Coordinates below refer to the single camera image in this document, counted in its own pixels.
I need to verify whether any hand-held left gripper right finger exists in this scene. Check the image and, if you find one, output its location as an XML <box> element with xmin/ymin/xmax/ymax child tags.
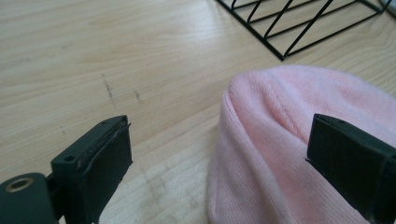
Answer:
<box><xmin>305</xmin><ymin>113</ymin><xmax>396</xmax><ymax>224</ymax></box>

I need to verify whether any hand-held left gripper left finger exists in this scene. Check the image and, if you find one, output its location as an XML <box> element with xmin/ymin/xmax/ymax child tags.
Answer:
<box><xmin>50</xmin><ymin>115</ymin><xmax>134</xmax><ymax>224</ymax></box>

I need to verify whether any pink knit beanie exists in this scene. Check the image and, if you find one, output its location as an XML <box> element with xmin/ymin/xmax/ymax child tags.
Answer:
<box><xmin>206</xmin><ymin>64</ymin><xmax>396</xmax><ymax>224</ymax></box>

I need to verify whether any black wire rack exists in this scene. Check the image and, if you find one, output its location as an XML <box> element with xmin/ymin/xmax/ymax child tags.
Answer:
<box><xmin>214</xmin><ymin>0</ymin><xmax>394</xmax><ymax>62</ymax></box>

